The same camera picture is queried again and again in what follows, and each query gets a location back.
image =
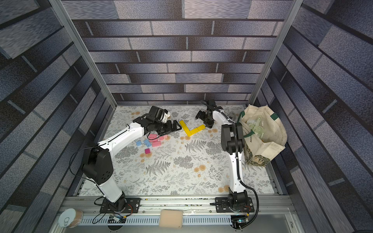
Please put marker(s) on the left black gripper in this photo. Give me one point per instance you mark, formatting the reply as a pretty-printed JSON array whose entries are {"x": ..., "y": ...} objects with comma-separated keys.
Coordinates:
[{"x": 169, "y": 130}]

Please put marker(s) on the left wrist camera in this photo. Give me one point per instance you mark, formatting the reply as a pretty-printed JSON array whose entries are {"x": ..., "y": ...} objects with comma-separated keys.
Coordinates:
[{"x": 159, "y": 115}]

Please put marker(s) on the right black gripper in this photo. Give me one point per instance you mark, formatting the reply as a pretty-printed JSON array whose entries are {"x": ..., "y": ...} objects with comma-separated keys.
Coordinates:
[{"x": 206, "y": 117}]

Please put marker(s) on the blue block three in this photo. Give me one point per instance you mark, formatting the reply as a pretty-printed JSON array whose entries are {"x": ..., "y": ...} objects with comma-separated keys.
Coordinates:
[{"x": 147, "y": 143}]

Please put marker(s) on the aluminium rail base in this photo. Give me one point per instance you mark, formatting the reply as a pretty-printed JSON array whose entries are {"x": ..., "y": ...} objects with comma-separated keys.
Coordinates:
[{"x": 197, "y": 210}]

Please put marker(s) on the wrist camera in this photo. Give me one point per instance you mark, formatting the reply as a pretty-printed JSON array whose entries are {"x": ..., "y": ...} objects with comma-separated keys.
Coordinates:
[
  {"x": 210, "y": 104},
  {"x": 159, "y": 115}
]

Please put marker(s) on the floral table mat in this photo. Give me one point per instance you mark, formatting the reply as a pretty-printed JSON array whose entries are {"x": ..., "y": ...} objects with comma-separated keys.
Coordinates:
[{"x": 182, "y": 165}]

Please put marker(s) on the cream tote bag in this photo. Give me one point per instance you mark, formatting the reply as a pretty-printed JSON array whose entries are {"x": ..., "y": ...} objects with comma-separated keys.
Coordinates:
[{"x": 264, "y": 135}]

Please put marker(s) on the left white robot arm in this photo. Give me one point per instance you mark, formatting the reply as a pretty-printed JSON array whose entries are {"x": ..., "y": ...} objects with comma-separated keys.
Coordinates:
[{"x": 98, "y": 160}]

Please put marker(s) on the pink block five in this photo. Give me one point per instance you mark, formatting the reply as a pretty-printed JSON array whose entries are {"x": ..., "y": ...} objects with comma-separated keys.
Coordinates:
[{"x": 156, "y": 144}]

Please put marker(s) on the yellow block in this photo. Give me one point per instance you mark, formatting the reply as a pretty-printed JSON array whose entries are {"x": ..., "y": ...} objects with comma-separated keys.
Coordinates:
[
  {"x": 202, "y": 127},
  {"x": 194, "y": 131},
  {"x": 187, "y": 131},
  {"x": 183, "y": 125}
]

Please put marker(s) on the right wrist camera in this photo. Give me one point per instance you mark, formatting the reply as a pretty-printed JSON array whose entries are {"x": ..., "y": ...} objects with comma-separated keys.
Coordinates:
[{"x": 210, "y": 104}]

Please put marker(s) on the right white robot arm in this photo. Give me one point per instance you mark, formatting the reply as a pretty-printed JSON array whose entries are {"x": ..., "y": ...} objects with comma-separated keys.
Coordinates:
[{"x": 232, "y": 142}]

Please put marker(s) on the beige sponge pad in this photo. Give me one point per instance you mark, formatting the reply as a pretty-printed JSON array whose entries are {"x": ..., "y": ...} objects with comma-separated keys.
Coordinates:
[{"x": 171, "y": 219}]

